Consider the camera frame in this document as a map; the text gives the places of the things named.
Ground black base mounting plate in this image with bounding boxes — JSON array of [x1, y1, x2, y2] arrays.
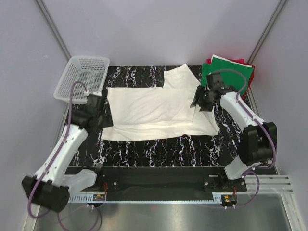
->
[[85, 167, 247, 198]]

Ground white t shirt red print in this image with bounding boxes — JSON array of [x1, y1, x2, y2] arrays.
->
[[101, 64, 219, 141]]

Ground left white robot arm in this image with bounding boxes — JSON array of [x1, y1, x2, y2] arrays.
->
[[22, 91, 113, 213]]

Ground white slotted cable duct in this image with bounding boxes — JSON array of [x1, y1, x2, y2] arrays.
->
[[68, 193, 222, 204]]

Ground aluminium corner post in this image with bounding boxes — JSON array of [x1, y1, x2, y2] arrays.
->
[[247, 0, 289, 64], [34, 0, 72, 60]]

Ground black marble pattern mat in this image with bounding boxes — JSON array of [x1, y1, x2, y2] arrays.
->
[[69, 66, 241, 168]]

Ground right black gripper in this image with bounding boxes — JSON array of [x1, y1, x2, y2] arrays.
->
[[190, 85, 215, 112]]

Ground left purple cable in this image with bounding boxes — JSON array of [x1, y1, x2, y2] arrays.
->
[[26, 81, 103, 231]]

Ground green folded t shirt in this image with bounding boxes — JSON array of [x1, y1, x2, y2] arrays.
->
[[201, 54, 255, 97]]

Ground white plastic mesh basket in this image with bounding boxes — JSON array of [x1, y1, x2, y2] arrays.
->
[[53, 55, 110, 103]]

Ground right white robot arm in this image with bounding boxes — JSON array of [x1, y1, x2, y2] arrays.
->
[[191, 69, 277, 191]]

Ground right aluminium corner post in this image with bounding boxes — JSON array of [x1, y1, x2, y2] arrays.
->
[[247, 0, 289, 64]]

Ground left aluminium corner post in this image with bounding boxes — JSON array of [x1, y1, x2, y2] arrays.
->
[[34, 0, 72, 60]]

